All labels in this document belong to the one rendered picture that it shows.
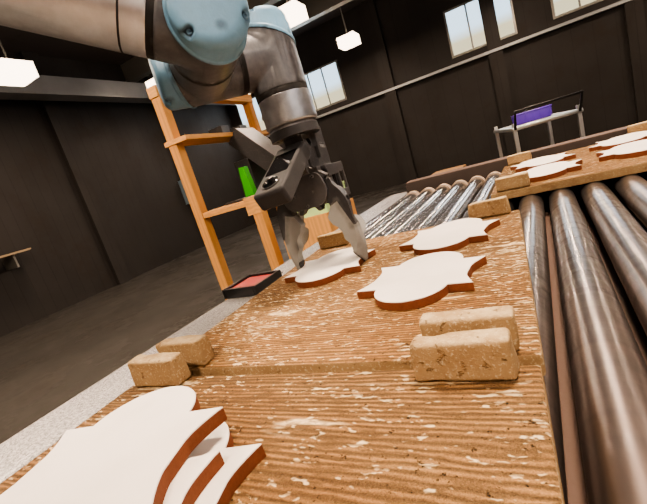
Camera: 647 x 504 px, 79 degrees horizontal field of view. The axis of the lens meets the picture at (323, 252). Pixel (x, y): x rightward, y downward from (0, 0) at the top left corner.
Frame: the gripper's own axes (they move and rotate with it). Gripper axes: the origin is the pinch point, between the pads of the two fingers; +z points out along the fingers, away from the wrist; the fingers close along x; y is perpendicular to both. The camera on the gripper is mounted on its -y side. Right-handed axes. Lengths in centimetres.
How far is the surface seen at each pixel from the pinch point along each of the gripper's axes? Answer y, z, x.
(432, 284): -13.7, 0.7, -17.4
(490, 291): -14.7, 1.8, -22.4
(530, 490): -35.1, 2.3, -24.7
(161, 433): -36.8, -1.0, -6.3
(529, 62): 1049, -125, -90
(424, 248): -0.6, 0.3, -14.2
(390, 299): -16.2, 0.6, -13.9
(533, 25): 1048, -197, -111
